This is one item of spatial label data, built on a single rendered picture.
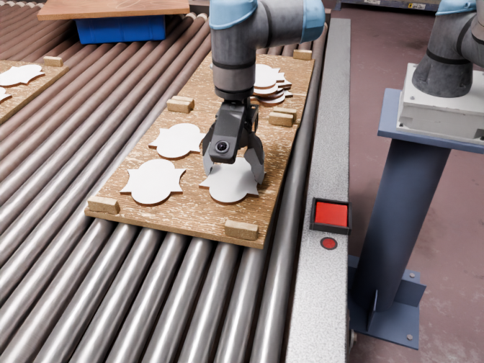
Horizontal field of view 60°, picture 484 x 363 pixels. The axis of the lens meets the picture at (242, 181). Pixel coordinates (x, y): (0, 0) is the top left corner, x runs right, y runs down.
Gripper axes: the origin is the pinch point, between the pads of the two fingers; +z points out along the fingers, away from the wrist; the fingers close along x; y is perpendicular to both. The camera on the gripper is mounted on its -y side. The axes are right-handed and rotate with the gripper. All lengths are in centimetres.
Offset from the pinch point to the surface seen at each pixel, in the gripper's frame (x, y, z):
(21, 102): 64, 19, 1
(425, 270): -68, 72, 95
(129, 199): 18.4, -9.9, 0.8
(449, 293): -77, 62, 95
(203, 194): 4.7, -5.1, 0.8
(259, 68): 4.4, 45.2, -4.1
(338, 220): -21.9, -5.2, 1.7
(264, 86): 0.8, 34.9, -4.1
